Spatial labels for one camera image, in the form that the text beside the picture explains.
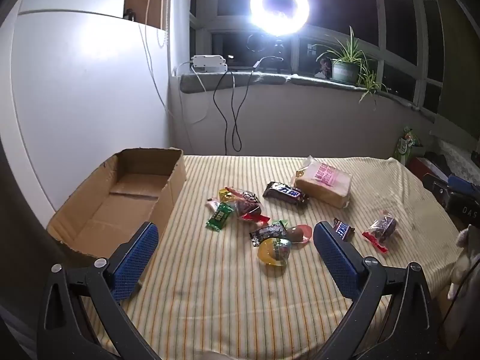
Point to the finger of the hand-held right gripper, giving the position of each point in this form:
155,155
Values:
460,184
437,189

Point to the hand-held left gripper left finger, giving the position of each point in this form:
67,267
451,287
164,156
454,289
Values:
135,255

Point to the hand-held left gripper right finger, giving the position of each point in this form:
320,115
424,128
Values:
335,255

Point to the brown chocolate bar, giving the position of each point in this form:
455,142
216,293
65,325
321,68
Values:
343,230

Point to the cardboard box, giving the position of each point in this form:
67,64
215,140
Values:
112,210

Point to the clear dark pastry packet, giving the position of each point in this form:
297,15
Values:
381,228
245,203

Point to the yellow jelly cup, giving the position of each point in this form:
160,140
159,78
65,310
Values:
274,253

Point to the bread bag with pink print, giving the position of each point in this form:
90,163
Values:
326,182

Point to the person's right hand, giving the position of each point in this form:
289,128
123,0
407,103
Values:
463,258

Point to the red box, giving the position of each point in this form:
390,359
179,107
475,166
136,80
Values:
425,165

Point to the pink jelly cup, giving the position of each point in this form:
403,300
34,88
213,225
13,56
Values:
299,233

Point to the green snack bag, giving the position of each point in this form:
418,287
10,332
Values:
407,147

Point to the small green candy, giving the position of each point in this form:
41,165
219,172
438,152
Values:
279,224

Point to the small black snack packet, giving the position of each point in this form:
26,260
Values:
265,234

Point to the black chocolate bar wrapper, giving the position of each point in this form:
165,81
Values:
285,192

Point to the green snack packet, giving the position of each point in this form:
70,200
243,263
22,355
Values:
219,216

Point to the small pink white candy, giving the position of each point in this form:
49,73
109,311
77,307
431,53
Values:
212,203

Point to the striped yellow table cloth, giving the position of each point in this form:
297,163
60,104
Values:
232,300

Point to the yellow wrapped candy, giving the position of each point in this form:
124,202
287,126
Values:
226,194

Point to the potted spider plant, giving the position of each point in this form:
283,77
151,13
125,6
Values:
347,65

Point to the white power strip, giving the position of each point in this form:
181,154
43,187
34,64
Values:
209,63

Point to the window frame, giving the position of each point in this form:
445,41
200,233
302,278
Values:
377,18

